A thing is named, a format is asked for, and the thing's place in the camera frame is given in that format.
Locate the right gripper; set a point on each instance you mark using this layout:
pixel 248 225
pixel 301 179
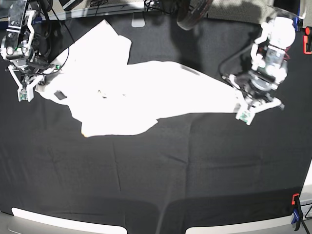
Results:
pixel 26 72

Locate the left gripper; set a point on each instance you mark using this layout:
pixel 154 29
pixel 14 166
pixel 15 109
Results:
pixel 253 90

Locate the white printed t-shirt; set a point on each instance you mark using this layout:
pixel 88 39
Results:
pixel 109 96

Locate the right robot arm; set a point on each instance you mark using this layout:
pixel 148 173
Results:
pixel 27 43

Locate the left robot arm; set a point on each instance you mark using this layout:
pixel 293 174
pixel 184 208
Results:
pixel 268 68

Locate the red black clamp far right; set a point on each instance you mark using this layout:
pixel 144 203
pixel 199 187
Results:
pixel 307 41

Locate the black table cloth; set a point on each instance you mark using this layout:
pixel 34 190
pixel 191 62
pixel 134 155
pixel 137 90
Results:
pixel 188 171

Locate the red blue clamp near right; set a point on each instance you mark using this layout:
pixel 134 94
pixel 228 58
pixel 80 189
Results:
pixel 297 212

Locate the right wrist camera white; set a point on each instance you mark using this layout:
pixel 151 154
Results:
pixel 24 95

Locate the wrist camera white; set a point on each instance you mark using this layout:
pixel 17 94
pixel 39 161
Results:
pixel 245 116
pixel 24 95

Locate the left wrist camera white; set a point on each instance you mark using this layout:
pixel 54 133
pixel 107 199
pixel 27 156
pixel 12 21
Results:
pixel 245 116

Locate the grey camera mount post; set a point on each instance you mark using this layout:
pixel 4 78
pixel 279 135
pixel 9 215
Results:
pixel 138 20

